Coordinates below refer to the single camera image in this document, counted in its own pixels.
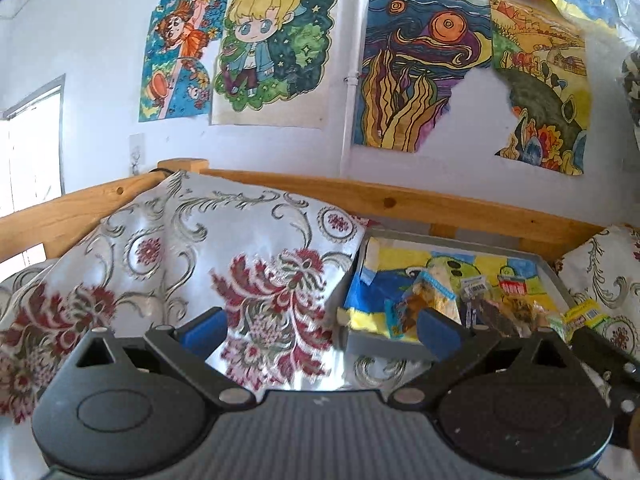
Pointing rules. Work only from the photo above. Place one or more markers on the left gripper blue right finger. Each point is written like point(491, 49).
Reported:
point(451, 343)

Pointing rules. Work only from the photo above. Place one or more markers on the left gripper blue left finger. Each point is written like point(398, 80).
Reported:
point(201, 336)

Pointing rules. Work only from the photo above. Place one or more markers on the blue-edged dried snack bag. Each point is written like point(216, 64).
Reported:
point(402, 314)

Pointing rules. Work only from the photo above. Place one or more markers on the round biscuit green label packet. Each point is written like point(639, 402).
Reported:
point(552, 317)

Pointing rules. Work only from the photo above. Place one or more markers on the dark blue small snack packet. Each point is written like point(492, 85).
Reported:
point(472, 294)

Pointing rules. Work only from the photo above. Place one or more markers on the wrapped beige cake bar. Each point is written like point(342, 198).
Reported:
point(444, 299)

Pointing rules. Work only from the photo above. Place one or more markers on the yellow green snack packet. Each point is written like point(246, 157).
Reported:
point(587, 314)

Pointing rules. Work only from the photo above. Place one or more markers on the red label egg packet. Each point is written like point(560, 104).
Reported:
point(514, 287)

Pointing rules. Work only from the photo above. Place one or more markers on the golden brown snack wrapper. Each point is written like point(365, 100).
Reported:
point(513, 316)

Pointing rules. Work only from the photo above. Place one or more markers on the colourful drawing tray liner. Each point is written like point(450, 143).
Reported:
point(396, 279)

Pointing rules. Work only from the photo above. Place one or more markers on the floral white red bedspread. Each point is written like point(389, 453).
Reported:
point(84, 396)

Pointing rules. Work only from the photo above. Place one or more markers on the grey shallow tray box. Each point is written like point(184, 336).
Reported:
point(370, 344)

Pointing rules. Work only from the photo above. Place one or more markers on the wooden bed headboard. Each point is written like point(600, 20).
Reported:
point(60, 223)

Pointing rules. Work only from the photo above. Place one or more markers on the white wall socket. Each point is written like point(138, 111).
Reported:
point(136, 153)

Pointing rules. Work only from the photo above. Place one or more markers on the window frame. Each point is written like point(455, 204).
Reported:
point(31, 149)

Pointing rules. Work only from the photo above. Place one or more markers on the orange girl wall drawing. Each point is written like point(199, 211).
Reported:
point(175, 82)

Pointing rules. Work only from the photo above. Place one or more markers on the blond boy wall drawing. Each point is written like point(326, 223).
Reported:
point(274, 63)

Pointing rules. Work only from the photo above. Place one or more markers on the landscape flowers wall drawing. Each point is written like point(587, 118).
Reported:
point(542, 60)

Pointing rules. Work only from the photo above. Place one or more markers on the seaweed swirl wall drawing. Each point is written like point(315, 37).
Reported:
point(414, 53)

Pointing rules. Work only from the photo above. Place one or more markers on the white wall pipe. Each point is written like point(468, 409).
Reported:
point(353, 26)

